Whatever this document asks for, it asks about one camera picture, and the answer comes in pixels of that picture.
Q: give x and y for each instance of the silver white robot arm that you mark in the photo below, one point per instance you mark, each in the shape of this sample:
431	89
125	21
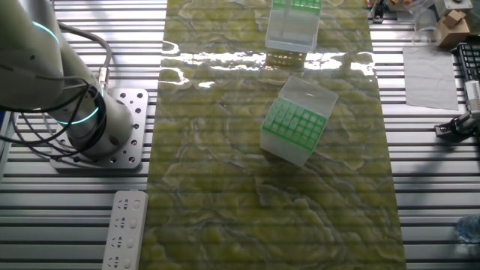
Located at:
37	56

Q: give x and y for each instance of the clear tip box green rack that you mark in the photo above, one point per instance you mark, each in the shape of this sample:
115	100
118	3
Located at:
296	33
285	148

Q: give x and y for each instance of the green marble patterned mat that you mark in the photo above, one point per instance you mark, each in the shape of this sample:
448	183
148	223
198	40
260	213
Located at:
225	187

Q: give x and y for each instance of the white power strip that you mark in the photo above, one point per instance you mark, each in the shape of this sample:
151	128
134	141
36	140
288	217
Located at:
125	240

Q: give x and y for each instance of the white paper sheet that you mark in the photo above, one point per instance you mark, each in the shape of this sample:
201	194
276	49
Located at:
431	78

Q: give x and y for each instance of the clear plastic container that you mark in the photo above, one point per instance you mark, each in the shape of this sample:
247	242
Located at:
425	26

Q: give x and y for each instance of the brown cardboard box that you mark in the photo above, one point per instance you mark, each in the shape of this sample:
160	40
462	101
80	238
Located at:
453	32

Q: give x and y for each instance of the black keyboard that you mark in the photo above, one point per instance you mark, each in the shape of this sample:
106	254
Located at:
470	62

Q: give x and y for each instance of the clear water bottle blue cap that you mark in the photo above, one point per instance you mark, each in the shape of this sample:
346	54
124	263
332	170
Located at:
470	228

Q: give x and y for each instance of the grey metal device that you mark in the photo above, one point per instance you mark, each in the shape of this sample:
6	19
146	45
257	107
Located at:
453	4

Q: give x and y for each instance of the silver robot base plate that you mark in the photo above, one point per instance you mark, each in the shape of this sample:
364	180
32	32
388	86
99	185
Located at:
138	112

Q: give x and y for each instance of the black metal bracket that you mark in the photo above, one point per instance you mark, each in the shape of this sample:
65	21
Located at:
378	13

